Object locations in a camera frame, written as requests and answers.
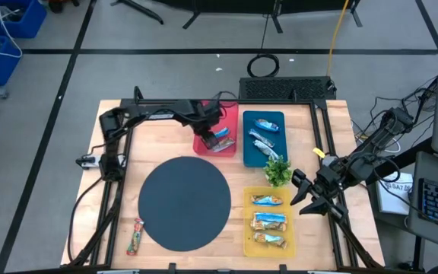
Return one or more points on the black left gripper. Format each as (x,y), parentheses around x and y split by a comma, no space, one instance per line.
(207,116)

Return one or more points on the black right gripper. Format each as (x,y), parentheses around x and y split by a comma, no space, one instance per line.
(327,182)

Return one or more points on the brown clear wrapper granola bar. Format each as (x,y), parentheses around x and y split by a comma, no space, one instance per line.
(266,200)
(224,144)

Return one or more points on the silver wrapper granola bar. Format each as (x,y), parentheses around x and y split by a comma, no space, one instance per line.
(261,138)
(265,149)

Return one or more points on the green purple wrapper granola bar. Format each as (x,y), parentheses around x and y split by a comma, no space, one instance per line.
(269,239)

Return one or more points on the blue green wrapper granola bar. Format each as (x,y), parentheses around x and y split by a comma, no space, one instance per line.
(267,125)

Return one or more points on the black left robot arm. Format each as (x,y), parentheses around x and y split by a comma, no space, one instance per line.
(158,110)

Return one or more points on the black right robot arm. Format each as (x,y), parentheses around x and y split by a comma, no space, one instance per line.
(378,141)

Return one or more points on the red plastic tray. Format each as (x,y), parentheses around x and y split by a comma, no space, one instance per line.
(230,122)

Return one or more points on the small green artificial plant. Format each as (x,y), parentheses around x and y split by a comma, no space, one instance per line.
(278,172)

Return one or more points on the yellow plastic tray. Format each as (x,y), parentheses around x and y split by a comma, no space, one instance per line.
(289,228)

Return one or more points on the small yellow tag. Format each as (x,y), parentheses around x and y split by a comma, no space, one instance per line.
(319,153)

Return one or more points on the blue plastic tray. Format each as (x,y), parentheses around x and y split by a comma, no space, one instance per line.
(280,141)

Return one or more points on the round dark grey mat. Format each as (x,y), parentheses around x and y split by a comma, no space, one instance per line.
(185,203)

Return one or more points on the white printed cardboard box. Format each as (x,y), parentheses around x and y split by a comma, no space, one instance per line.
(394,198)

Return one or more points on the small white grey device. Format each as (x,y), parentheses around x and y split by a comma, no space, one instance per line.
(89,161)

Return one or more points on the black panel with legs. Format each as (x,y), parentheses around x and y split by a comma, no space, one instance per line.
(242,5)

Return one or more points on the black stand leg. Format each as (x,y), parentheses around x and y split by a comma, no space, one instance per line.
(139,9)

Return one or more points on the black aluminium table frame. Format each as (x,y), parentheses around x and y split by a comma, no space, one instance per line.
(319,108)

